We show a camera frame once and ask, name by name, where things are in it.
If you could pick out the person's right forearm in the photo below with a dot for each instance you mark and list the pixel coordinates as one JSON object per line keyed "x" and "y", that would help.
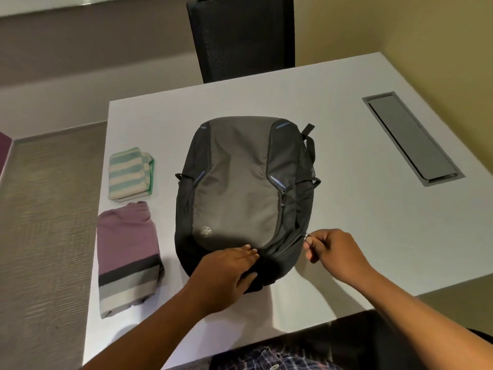
{"x": 420, "y": 319}

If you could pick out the green white striped towel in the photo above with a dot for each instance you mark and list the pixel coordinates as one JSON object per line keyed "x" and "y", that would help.
{"x": 129, "y": 177}

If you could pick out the person's left hand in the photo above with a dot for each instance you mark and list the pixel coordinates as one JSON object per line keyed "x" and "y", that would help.
{"x": 223, "y": 277}

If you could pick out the white table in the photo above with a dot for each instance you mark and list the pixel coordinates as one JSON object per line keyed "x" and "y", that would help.
{"x": 366, "y": 211}

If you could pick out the person's right hand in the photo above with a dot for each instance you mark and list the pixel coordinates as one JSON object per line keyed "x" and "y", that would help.
{"x": 339, "y": 254}

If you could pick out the purple striped t-shirt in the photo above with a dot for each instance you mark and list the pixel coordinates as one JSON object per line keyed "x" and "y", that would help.
{"x": 127, "y": 258}

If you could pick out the black chair with armrests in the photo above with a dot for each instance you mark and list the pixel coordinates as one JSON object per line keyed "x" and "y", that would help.
{"x": 354, "y": 342}

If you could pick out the person's left forearm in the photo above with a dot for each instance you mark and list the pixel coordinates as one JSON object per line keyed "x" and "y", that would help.
{"x": 150, "y": 335}

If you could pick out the grey backpack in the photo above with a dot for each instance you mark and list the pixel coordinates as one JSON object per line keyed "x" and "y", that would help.
{"x": 242, "y": 188}

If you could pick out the black mesh-back chair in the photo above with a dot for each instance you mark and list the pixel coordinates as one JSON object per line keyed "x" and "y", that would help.
{"x": 242, "y": 34}

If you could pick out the white wall board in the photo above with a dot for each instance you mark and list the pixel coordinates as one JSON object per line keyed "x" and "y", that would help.
{"x": 77, "y": 3}

